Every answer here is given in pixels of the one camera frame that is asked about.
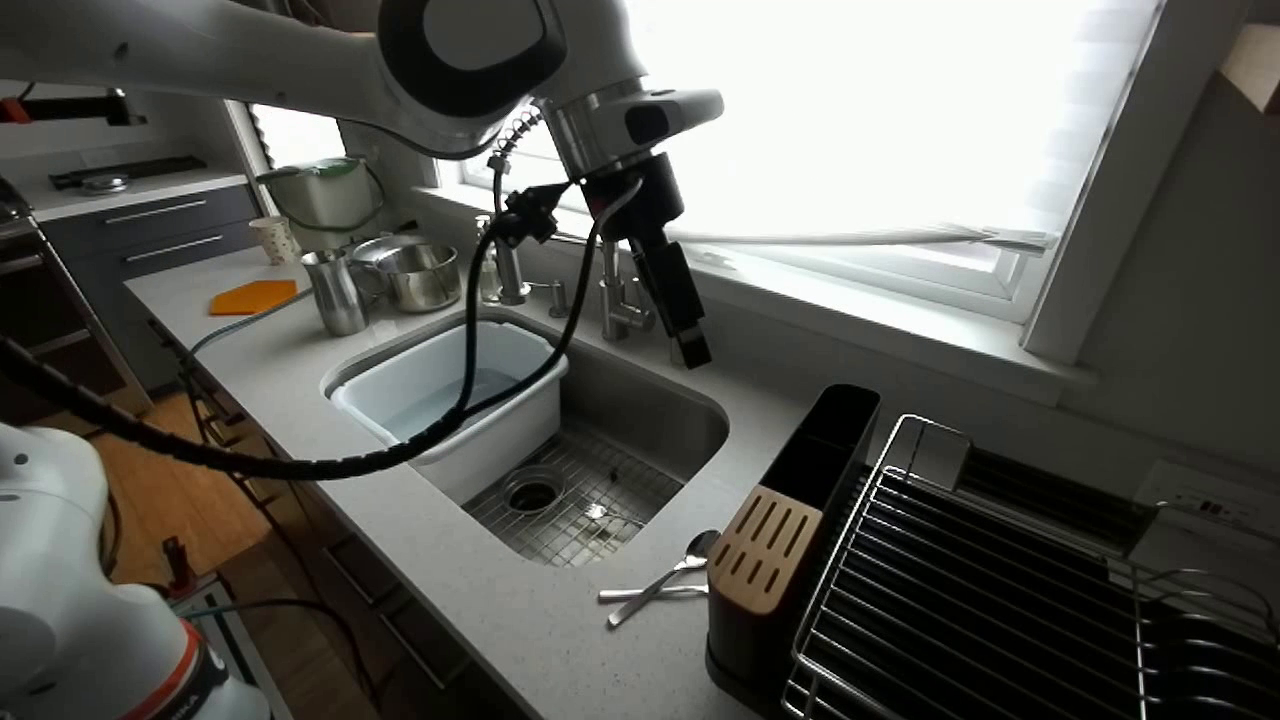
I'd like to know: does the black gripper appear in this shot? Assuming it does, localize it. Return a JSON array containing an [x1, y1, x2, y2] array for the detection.
[[585, 155, 712, 369]]

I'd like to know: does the silver metal spoon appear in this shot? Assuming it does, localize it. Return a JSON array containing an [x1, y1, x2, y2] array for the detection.
[[595, 529, 722, 604]]

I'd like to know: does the silver metal fork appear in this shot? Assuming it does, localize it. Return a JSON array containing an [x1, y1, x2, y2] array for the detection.
[[595, 578, 708, 633]]

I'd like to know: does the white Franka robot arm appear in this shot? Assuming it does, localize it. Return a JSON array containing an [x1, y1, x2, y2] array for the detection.
[[0, 0, 725, 369]]

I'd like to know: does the black dish drying rack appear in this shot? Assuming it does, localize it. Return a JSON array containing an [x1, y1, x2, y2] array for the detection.
[[706, 385, 1280, 720]]

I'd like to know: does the chrome spring kitchen faucet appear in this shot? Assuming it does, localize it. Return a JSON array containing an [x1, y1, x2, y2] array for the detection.
[[482, 109, 546, 303]]

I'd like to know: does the stainless steel sink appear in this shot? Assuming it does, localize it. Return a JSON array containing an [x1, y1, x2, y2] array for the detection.
[[411, 318, 728, 562]]

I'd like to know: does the steel cooking pot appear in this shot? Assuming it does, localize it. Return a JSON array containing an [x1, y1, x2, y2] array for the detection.
[[351, 235, 459, 317]]

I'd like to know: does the white plastic wash basin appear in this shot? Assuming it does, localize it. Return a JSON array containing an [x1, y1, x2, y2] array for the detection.
[[327, 317, 573, 507]]

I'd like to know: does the metal sink bottom grid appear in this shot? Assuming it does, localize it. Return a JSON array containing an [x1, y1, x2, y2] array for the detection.
[[465, 423, 681, 566]]

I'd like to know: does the steel canister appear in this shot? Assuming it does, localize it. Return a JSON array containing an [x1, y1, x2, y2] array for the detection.
[[300, 251, 363, 334]]

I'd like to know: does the wooden knife slot block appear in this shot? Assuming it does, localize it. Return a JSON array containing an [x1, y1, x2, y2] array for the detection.
[[708, 484, 821, 615]]

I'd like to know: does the orange cutting board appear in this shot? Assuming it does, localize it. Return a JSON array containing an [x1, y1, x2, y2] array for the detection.
[[210, 279, 298, 317]]

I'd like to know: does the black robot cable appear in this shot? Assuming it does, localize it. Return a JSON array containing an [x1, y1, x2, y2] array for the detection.
[[0, 173, 643, 488]]

